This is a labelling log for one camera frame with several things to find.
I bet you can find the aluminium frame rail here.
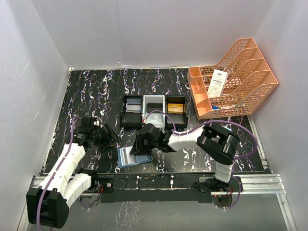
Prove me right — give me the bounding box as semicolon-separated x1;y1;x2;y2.
18;174;298;231

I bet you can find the three-compartment black white tray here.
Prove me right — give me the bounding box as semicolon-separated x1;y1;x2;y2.
120;95;188;130

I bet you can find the white stripe card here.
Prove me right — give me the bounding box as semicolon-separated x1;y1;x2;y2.
126;98;142;113
119;146;135;166

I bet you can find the white paper receipt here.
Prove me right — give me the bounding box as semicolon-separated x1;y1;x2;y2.
207;69;228;98

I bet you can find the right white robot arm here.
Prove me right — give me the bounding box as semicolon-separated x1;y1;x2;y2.
129;122;240;184

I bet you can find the black credit card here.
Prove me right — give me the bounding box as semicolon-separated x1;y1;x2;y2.
146;103;163;113

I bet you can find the blue leather card holder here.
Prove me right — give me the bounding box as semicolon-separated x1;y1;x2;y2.
117;146;151;168

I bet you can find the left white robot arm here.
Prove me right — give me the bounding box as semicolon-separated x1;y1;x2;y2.
26;116;118;229

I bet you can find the orange mesh file organizer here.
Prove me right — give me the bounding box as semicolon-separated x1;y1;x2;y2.
187;38;279;120

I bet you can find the gold credit card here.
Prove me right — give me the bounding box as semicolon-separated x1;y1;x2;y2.
167;103;186;114

